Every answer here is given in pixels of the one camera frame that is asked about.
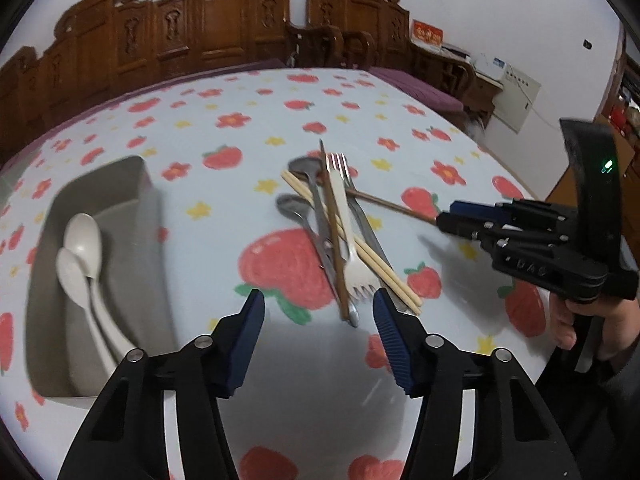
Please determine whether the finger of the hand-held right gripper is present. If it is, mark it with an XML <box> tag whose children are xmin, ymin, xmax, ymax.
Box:
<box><xmin>435</xmin><ymin>212</ymin><xmax>573</xmax><ymax>256</ymax></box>
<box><xmin>449</xmin><ymin>199</ymin><xmax>576</xmax><ymax>228</ymax></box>

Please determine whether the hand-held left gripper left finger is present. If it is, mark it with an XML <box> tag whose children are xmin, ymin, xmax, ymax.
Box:
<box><xmin>57</xmin><ymin>287</ymin><xmax>266</xmax><ymax>480</ymax></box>

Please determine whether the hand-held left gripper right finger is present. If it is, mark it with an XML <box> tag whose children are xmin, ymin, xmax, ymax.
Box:
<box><xmin>372</xmin><ymin>287</ymin><xmax>583</xmax><ymax>480</ymax></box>

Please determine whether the dark brown chopstick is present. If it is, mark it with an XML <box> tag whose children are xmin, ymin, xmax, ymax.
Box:
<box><xmin>345</xmin><ymin>187</ymin><xmax>443</xmax><ymax>223</ymax></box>
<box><xmin>319</xmin><ymin>140</ymin><xmax>351</xmax><ymax>322</ymax></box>

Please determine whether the white plastic fork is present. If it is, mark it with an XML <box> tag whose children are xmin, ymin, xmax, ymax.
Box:
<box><xmin>327</xmin><ymin>170</ymin><xmax>381</xmax><ymax>298</ymax></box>

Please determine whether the grey rectangular tray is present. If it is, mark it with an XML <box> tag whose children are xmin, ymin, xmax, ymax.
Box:
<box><xmin>25</xmin><ymin>155</ymin><xmax>178</xmax><ymax>398</ymax></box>

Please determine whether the metal fork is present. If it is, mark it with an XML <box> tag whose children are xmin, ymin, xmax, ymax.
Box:
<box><xmin>325</xmin><ymin>152</ymin><xmax>418</xmax><ymax>316</ymax></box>

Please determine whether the metal spoon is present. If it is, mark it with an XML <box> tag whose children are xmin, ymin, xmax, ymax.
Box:
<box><xmin>276</xmin><ymin>193</ymin><xmax>341</xmax><ymax>301</ymax></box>
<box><xmin>288</xmin><ymin>156</ymin><xmax>360</xmax><ymax>328</ymax></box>

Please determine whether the person's right forearm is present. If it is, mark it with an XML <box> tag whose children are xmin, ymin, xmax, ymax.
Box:
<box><xmin>537</xmin><ymin>342</ymin><xmax>640</xmax><ymax>480</ymax></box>

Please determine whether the person's right hand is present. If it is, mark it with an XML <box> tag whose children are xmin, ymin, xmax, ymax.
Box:
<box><xmin>547</xmin><ymin>290</ymin><xmax>640</xmax><ymax>362</ymax></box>

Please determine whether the purple seat cushion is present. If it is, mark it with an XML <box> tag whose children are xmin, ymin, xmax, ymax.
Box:
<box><xmin>369</xmin><ymin>65</ymin><xmax>466</xmax><ymax>113</ymax></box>

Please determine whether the red desk calendar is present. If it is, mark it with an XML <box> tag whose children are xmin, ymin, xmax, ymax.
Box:
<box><xmin>411</xmin><ymin>20</ymin><xmax>445</xmax><ymax>47</ymax></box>

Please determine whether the strawberry printed tablecloth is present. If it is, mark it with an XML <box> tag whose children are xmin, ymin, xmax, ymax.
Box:
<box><xmin>0</xmin><ymin>67</ymin><xmax>551</xmax><ymax>480</ymax></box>

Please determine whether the white plastic spoon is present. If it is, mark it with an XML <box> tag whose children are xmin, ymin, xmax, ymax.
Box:
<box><xmin>55</xmin><ymin>247</ymin><xmax>126</xmax><ymax>366</ymax></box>
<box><xmin>62</xmin><ymin>212</ymin><xmax>138</xmax><ymax>361</ymax></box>

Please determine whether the dark wooden dining chair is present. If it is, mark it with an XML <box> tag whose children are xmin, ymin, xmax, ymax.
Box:
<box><xmin>342</xmin><ymin>30</ymin><xmax>377</xmax><ymax>68</ymax></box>
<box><xmin>285</xmin><ymin>21</ymin><xmax>346</xmax><ymax>68</ymax></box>

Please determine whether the carved wooden armchair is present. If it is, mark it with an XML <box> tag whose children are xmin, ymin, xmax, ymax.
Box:
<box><xmin>305</xmin><ymin>0</ymin><xmax>412</xmax><ymax>71</ymax></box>

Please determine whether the long carved wooden bench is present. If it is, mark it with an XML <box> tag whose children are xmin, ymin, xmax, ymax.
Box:
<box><xmin>0</xmin><ymin>0</ymin><xmax>292</xmax><ymax>161</ymax></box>

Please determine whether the white wall box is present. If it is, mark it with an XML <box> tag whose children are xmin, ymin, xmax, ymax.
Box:
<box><xmin>492</xmin><ymin>65</ymin><xmax>542</xmax><ymax>133</ymax></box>

